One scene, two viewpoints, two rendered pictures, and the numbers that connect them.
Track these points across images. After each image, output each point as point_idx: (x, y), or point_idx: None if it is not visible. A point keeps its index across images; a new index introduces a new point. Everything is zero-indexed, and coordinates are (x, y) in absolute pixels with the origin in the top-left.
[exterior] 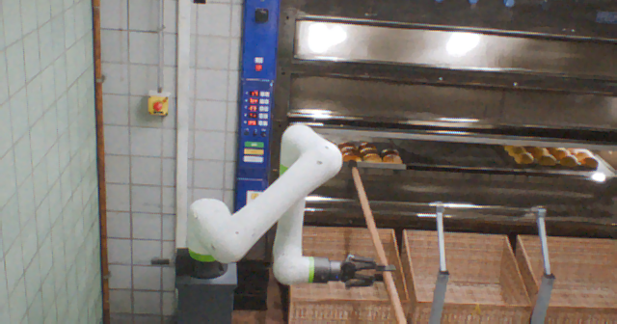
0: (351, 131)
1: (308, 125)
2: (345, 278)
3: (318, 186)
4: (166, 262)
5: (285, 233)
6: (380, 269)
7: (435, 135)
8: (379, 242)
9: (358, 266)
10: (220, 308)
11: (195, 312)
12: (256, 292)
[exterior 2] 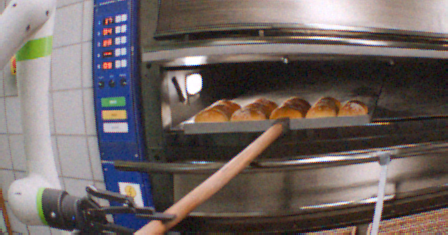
0: (248, 46)
1: (172, 46)
2: (93, 227)
3: (16, 45)
4: None
5: (27, 155)
6: (141, 215)
7: (381, 47)
8: (194, 194)
9: (105, 208)
10: None
11: None
12: None
